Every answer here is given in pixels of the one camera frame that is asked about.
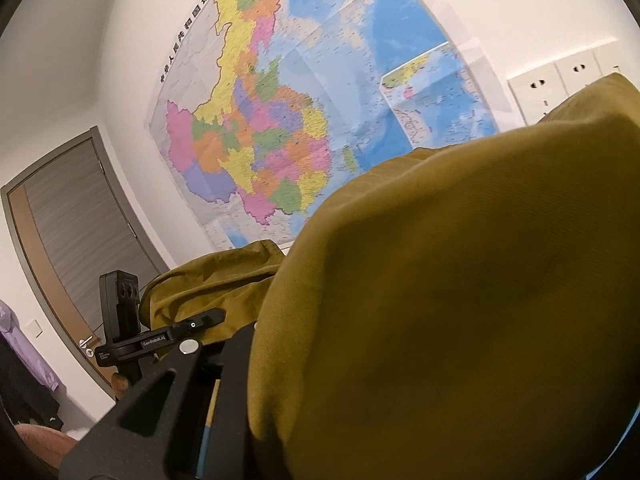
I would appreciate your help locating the person's left hand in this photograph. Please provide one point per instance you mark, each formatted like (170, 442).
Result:
(121, 386)

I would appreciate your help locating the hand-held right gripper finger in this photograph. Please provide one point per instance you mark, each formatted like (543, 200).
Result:
(202, 447)

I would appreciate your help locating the colourful wall map poster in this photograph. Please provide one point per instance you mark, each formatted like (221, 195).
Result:
(300, 110)

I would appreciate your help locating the white light switch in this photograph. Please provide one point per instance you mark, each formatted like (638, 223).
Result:
(35, 328)

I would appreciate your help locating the person's leg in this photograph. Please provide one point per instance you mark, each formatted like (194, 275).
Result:
(45, 444)

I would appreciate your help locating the olive green dress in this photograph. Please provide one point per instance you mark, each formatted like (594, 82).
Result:
(450, 285)

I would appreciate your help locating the grey door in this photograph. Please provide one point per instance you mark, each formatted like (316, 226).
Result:
(65, 240)

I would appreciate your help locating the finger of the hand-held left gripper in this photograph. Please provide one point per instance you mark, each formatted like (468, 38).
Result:
(197, 324)

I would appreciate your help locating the dark hanging garment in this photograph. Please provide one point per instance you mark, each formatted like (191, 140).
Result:
(25, 390)

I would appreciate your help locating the purple hanging garment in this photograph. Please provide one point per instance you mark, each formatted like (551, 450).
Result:
(30, 340)

